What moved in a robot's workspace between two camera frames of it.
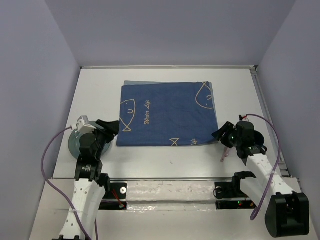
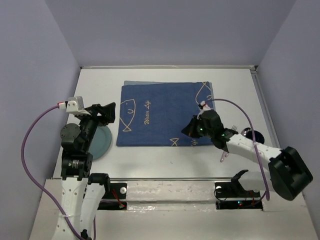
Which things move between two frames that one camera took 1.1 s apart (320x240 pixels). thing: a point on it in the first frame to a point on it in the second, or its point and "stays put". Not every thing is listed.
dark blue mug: (259, 138) stays put
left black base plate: (118, 191) stays put
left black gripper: (111, 128) to (108, 112)
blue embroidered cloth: (158, 113) stays put
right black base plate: (231, 190) stays put
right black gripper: (227, 128) to (189, 129)
